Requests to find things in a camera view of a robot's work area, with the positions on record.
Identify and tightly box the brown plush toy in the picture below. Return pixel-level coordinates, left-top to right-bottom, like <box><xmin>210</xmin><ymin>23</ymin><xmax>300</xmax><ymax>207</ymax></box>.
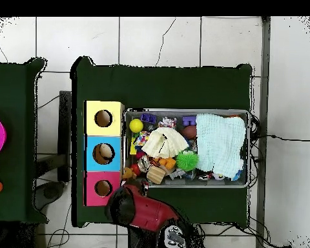
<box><xmin>121</xmin><ymin>167</ymin><xmax>138</xmax><ymax>181</ymax></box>

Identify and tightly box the mint green cloth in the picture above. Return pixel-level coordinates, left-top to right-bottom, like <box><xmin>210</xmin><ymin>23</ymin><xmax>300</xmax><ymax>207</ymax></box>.
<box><xmin>195</xmin><ymin>113</ymin><xmax>247</xmax><ymax>180</ymax></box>

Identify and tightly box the yellow foam block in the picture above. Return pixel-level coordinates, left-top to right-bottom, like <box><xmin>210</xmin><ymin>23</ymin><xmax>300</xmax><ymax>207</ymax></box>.
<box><xmin>129</xmin><ymin>137</ymin><xmax>138</xmax><ymax>156</ymax></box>

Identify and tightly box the striped wooden block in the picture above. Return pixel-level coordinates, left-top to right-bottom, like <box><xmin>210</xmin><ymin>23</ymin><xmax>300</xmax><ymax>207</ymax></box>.
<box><xmin>146</xmin><ymin>165</ymin><xmax>166</xmax><ymax>185</ymax></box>

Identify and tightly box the black power cable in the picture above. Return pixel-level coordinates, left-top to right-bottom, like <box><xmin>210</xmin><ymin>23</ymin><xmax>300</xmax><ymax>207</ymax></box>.
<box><xmin>250</xmin><ymin>134</ymin><xmax>310</xmax><ymax>142</ymax></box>

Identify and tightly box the yellow ball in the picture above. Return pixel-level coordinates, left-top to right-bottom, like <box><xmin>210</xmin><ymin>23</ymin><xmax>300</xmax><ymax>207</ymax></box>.
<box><xmin>129</xmin><ymin>118</ymin><xmax>145</xmax><ymax>134</ymax></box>

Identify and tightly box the green spiky puffer toy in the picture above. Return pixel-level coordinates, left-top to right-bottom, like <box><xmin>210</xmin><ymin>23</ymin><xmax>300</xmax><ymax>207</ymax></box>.
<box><xmin>175</xmin><ymin>150</ymin><xmax>199</xmax><ymax>172</ymax></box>

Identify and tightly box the multicolour rope knot toy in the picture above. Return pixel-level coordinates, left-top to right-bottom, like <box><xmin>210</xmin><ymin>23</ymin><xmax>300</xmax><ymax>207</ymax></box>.
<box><xmin>158</xmin><ymin>116</ymin><xmax>178</xmax><ymax>129</ymax></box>

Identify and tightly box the blue building block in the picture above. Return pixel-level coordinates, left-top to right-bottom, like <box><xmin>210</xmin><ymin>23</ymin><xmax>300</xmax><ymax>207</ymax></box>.
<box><xmin>139</xmin><ymin>112</ymin><xmax>158</xmax><ymax>123</ymax></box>

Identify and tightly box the brown toy football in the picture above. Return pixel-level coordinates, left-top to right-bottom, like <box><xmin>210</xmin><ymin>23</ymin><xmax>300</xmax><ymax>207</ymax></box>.
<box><xmin>180</xmin><ymin>125</ymin><xmax>198</xmax><ymax>140</ymax></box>

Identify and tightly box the wooden box with three holes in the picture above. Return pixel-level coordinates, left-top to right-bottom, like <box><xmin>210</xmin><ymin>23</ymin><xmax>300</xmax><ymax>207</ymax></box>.
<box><xmin>83</xmin><ymin>100</ymin><xmax>125</xmax><ymax>207</ymax></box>

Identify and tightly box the purple building block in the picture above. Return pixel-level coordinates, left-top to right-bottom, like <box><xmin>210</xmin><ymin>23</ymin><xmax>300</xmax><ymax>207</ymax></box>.
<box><xmin>181</xmin><ymin>115</ymin><xmax>197</xmax><ymax>127</ymax></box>

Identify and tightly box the cream cloth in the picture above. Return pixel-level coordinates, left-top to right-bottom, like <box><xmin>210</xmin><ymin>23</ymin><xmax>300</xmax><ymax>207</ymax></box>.
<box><xmin>141</xmin><ymin>127</ymin><xmax>190</xmax><ymax>159</ymax></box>

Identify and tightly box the polka dot cloth toy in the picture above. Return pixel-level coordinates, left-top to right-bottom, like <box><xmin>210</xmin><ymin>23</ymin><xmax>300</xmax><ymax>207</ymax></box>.
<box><xmin>132</xmin><ymin>130</ymin><xmax>150</xmax><ymax>147</ymax></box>

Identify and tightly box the silver metal cup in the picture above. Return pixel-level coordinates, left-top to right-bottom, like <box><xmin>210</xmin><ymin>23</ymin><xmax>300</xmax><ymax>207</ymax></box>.
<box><xmin>137</xmin><ymin>154</ymin><xmax>151</xmax><ymax>173</ymax></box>

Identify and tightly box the orange building block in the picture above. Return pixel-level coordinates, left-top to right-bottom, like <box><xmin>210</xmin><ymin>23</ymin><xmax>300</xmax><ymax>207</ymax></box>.
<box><xmin>158</xmin><ymin>157</ymin><xmax>177</xmax><ymax>170</ymax></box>

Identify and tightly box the clear mesh bin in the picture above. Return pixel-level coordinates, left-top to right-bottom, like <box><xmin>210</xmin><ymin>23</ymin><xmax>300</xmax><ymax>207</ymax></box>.
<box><xmin>123</xmin><ymin>108</ymin><xmax>251</xmax><ymax>189</ymax></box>

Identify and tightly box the dark green table cloth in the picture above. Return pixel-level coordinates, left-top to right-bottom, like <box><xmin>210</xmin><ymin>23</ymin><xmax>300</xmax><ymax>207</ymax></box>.
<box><xmin>70</xmin><ymin>56</ymin><xmax>254</xmax><ymax>228</ymax></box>
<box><xmin>0</xmin><ymin>57</ymin><xmax>48</xmax><ymax>224</ymax></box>

